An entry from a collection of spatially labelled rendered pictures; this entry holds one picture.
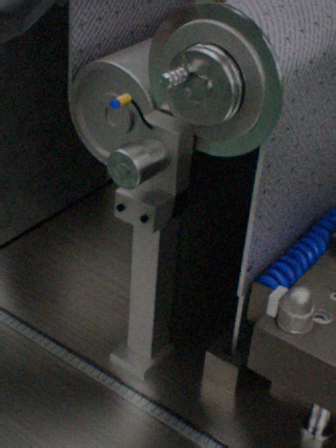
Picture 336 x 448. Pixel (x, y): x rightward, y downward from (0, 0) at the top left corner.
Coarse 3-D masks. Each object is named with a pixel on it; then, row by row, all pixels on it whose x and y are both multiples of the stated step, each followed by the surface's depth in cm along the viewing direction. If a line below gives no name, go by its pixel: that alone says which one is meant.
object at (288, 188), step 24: (312, 120) 74; (288, 144) 71; (312, 144) 77; (264, 168) 69; (288, 168) 74; (312, 168) 80; (264, 192) 71; (288, 192) 77; (312, 192) 83; (264, 216) 73; (288, 216) 80; (312, 216) 87; (264, 240) 76; (288, 240) 83; (264, 264) 79; (240, 288) 76
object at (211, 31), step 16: (176, 32) 66; (192, 32) 65; (208, 32) 64; (224, 32) 63; (176, 48) 67; (224, 48) 64; (240, 48) 63; (160, 64) 69; (240, 64) 63; (256, 64) 63; (256, 80) 63; (256, 96) 64; (176, 112) 70; (240, 112) 66; (256, 112) 65; (208, 128) 69; (224, 128) 68; (240, 128) 66
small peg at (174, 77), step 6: (168, 72) 64; (174, 72) 64; (180, 72) 64; (186, 72) 65; (162, 78) 64; (168, 78) 63; (174, 78) 64; (180, 78) 64; (186, 78) 65; (162, 84) 64; (168, 84) 64; (174, 84) 64
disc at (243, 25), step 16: (208, 0) 63; (176, 16) 66; (192, 16) 65; (208, 16) 64; (224, 16) 63; (240, 16) 62; (160, 32) 68; (240, 32) 62; (256, 32) 62; (160, 48) 68; (256, 48) 62; (272, 48) 62; (272, 64) 62; (272, 80) 63; (160, 96) 71; (272, 96) 63; (272, 112) 64; (256, 128) 66; (272, 128) 65; (192, 144) 71; (208, 144) 70; (224, 144) 69; (240, 144) 68; (256, 144) 67
